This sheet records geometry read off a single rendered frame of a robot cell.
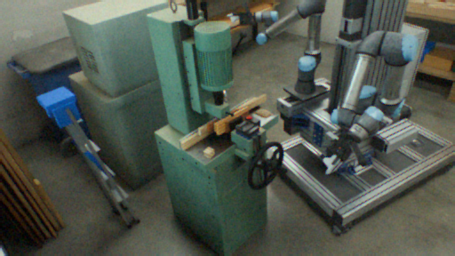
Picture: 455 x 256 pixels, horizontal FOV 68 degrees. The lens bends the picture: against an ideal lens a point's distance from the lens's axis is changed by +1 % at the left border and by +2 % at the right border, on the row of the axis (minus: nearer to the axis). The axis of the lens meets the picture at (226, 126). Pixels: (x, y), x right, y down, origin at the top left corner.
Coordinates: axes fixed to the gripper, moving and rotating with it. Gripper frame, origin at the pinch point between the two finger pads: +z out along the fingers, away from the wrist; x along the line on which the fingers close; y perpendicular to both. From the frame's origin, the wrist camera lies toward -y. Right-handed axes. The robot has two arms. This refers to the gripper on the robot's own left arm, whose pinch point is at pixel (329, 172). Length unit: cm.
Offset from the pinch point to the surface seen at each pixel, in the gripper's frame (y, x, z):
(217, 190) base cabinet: 44, -9, 46
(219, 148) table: 53, 5, 27
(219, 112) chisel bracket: 63, 10, 12
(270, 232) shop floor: 34, -84, 56
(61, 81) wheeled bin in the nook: 229, 4, 82
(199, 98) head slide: 76, 17, 13
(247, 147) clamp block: 41.5, 0.8, 16.1
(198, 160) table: 51, 13, 38
